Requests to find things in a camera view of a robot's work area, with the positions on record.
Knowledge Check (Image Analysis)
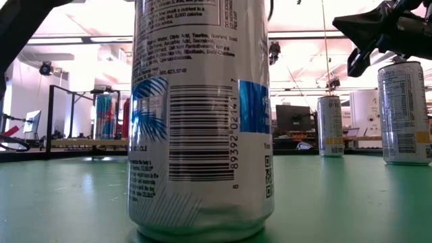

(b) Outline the teal beverage can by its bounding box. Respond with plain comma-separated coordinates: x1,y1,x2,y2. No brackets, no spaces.
95,93,117,140

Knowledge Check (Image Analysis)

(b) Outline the black aluminium table frame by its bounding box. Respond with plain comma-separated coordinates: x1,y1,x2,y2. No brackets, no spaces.
0,147,384,164

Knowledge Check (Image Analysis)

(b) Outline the wooden shelf with black frame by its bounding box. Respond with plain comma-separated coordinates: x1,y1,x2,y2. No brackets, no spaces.
45,84,130,153

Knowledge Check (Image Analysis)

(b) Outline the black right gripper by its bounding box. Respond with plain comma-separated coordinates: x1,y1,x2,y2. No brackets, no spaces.
332,0,432,78

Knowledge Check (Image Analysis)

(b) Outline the thin hanging cord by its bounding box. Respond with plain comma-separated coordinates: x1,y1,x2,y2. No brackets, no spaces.
320,0,331,97

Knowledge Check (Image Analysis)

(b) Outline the white can yellow print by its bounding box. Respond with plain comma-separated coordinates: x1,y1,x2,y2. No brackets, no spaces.
316,95,345,158
377,60,432,166

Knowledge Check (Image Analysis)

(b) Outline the round black lamp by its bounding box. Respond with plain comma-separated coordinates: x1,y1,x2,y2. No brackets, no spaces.
38,61,55,77

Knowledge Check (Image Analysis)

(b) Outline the white printed column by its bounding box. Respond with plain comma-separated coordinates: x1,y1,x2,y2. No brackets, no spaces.
349,89,381,138

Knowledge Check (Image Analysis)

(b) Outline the wooden desk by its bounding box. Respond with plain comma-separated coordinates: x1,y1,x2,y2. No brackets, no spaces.
343,135,384,149

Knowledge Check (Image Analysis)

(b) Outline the red beverage can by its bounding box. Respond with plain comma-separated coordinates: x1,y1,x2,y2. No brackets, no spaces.
121,97,131,139

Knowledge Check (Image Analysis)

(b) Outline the black computer monitor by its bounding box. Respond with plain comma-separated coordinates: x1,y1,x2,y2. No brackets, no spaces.
275,104,313,132

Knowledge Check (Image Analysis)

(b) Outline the green table mat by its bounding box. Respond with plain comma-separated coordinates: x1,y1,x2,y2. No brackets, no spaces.
0,154,432,243

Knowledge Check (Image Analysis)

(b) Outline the white can blue print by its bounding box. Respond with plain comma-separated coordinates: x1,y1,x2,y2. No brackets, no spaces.
126,0,275,243

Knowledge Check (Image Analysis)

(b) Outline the black ceiling-hung camera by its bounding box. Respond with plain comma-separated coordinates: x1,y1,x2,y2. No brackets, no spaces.
326,77,341,91
268,40,281,65

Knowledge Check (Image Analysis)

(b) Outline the grey computer monitor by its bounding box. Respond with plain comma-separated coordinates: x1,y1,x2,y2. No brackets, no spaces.
22,109,42,135

